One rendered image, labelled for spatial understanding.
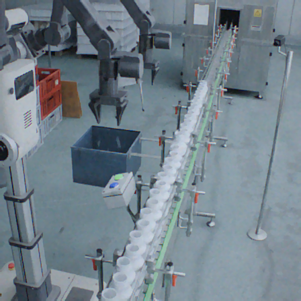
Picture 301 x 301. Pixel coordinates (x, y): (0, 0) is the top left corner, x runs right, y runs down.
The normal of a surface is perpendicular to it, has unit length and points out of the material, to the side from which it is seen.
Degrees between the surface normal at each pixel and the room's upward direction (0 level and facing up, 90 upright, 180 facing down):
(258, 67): 90
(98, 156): 90
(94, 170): 90
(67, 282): 0
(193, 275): 0
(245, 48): 90
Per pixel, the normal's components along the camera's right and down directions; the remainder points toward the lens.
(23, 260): -0.23, 0.42
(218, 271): 0.04, -0.90
